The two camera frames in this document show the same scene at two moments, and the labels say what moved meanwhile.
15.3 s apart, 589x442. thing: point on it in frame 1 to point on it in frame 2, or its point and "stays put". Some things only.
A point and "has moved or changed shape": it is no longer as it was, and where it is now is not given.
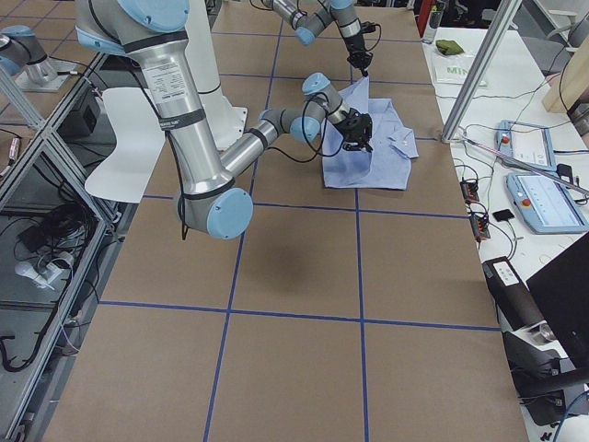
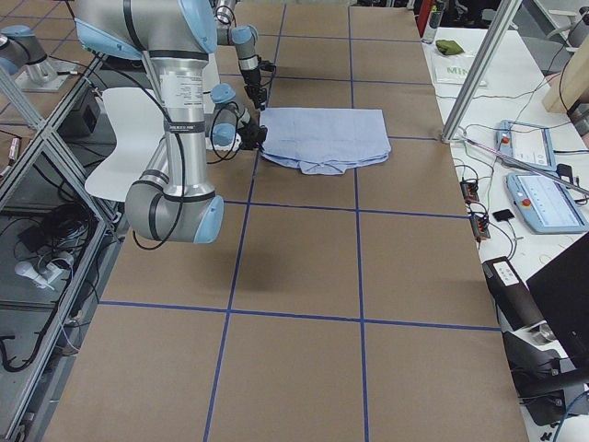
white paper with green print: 448,72 stays put
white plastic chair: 140,133 stays put
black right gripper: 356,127 to 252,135
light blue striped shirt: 386,167 has moved or changed shape
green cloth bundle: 448,47 stays put
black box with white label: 513,303 stays put
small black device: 503,215 stays put
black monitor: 561,294 stays put
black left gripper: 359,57 to 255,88
